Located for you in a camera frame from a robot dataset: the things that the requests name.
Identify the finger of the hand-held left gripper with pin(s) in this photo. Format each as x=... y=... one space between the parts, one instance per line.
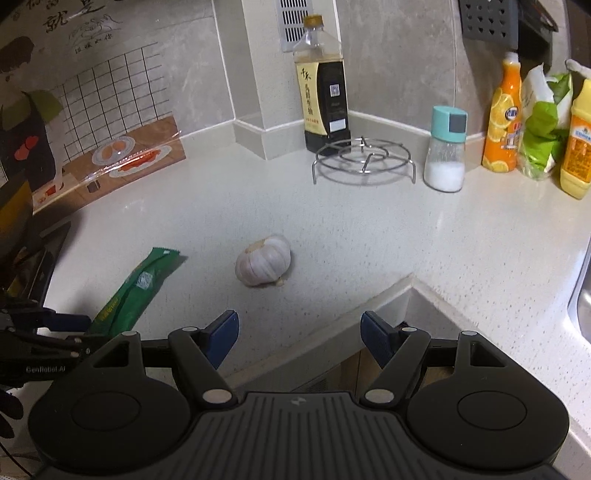
x=55 y=345
x=64 y=321

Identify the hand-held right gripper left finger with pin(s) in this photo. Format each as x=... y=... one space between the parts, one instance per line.
x=224 y=337

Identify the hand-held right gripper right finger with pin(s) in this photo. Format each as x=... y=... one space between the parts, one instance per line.
x=375 y=334

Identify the green snack wrapper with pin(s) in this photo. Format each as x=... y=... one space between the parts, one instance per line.
x=138 y=286

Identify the person's left hand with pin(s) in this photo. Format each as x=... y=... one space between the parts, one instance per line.
x=9 y=410

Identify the black gas stove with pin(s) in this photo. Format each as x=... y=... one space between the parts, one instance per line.
x=37 y=277

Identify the garlic bulb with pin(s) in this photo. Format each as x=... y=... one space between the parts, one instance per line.
x=263 y=265

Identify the metal steaming rack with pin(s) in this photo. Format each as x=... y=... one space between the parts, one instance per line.
x=368 y=162

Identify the salt shaker with teal lid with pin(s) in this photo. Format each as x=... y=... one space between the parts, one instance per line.
x=443 y=175

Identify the steel sink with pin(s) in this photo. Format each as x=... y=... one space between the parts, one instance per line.
x=582 y=295

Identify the orange detergent bottle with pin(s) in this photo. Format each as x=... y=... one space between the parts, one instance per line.
x=501 y=134

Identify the dark soy sauce bottle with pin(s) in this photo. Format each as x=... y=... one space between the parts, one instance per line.
x=323 y=92

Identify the green and white bag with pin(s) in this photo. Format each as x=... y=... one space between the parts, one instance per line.
x=540 y=124

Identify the yellow bottle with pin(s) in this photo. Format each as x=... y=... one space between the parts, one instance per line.
x=577 y=152

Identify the white perforated vent cover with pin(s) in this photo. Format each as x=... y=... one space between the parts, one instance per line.
x=293 y=23

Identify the crinkled white plastic bag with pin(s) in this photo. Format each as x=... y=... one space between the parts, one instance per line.
x=579 y=68

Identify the cartoon chef wall sticker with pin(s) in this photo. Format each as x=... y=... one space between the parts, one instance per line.
x=115 y=78

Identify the grey wall rack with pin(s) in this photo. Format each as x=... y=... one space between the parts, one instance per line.
x=489 y=18

